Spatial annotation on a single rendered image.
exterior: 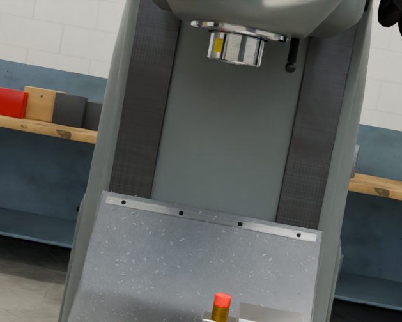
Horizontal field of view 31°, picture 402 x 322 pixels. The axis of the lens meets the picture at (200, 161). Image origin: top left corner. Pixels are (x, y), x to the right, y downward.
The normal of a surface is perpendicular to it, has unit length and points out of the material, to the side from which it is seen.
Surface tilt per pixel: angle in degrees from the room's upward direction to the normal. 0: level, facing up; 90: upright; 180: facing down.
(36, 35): 90
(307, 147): 90
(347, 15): 117
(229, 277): 63
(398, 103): 90
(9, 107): 90
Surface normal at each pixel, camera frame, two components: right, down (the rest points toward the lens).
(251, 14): -0.13, 0.89
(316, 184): -0.06, 0.09
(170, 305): 0.03, -0.44
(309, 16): 0.37, 0.84
